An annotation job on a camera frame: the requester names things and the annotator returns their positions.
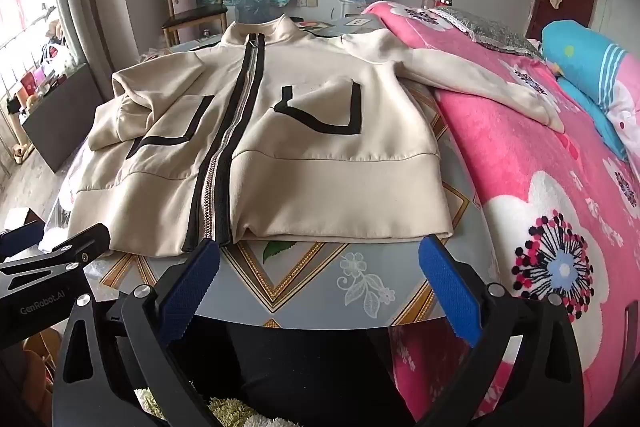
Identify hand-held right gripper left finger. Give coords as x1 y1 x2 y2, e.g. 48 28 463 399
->
52 237 221 427

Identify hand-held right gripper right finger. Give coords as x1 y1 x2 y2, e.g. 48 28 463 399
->
417 234 586 427

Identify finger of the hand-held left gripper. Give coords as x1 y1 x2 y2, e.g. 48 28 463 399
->
0 218 46 259
0 223 112 294

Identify beige zip jacket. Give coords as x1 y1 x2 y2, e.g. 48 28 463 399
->
67 14 566 260

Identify patterned tablecloth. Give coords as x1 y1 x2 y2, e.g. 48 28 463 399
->
50 18 493 329

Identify shaggy green white rug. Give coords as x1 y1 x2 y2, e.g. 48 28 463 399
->
132 387 251 427

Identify dark grey panel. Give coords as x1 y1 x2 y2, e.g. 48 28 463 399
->
22 63 103 158

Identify person's black pants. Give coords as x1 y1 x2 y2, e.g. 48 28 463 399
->
165 322 451 427

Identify pink floral blanket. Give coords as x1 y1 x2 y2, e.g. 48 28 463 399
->
360 1 640 427

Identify white plastic bag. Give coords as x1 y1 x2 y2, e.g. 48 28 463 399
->
40 54 71 82

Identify pink cartoon quilt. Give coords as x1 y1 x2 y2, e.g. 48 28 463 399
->
597 54 640 148

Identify wooden chair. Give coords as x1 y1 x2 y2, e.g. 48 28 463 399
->
160 0 228 48

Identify silver sequin cushion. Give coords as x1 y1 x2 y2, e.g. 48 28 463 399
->
432 6 543 58

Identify blue striped pillow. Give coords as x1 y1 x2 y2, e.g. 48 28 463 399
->
541 20 640 162

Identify empty water bottle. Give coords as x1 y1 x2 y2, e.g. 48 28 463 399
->
236 0 281 25

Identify white water dispenser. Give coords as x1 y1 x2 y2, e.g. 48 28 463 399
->
330 0 368 18

